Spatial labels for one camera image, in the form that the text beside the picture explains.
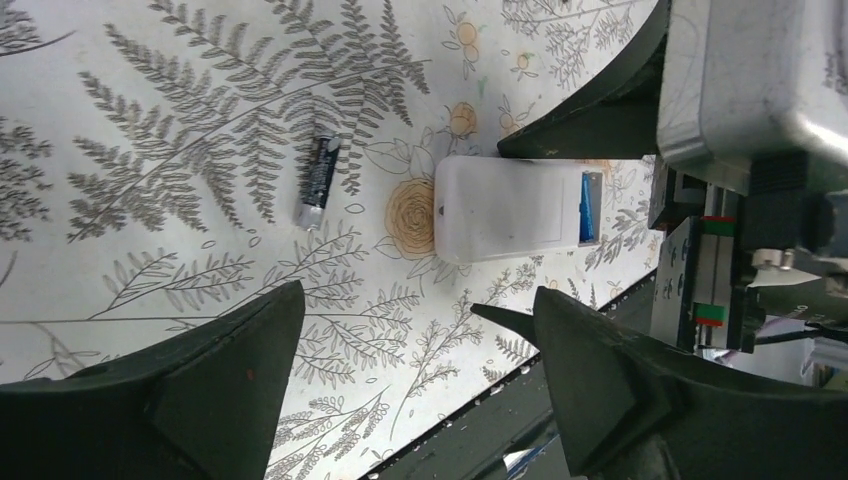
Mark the black AAA battery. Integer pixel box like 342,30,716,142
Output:
296,132,342,231

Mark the blue AAA battery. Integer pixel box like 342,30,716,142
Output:
579,173,595,244

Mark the black mounting base rail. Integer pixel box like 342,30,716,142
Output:
369,267,687,479

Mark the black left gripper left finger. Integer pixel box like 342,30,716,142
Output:
1,281,305,479

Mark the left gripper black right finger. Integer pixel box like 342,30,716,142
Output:
472,287,847,479

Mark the floral patterned table mat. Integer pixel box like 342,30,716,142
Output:
1,1,659,479

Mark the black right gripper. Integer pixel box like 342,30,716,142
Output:
497,1,762,353

